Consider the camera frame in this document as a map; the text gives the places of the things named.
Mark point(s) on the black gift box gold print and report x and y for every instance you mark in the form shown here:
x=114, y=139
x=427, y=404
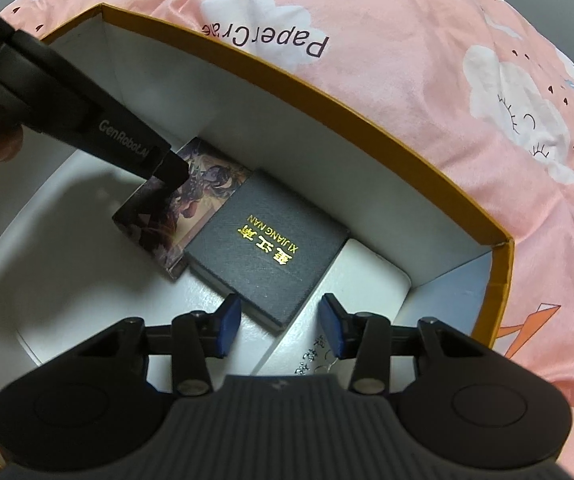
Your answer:
x=267, y=240

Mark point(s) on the illustrated card box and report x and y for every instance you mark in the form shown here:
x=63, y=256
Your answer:
x=202, y=195

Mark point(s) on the orange cardboard box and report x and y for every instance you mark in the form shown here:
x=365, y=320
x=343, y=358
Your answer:
x=287, y=125

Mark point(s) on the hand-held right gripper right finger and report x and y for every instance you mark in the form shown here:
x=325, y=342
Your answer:
x=332, y=328

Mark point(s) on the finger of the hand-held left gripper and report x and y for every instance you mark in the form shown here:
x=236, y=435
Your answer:
x=172, y=170

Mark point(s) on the white box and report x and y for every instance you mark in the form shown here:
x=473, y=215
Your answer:
x=367, y=270

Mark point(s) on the pink printed blanket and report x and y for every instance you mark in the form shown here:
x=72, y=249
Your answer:
x=417, y=35

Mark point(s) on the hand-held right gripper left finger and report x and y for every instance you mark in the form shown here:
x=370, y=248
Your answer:
x=229, y=326

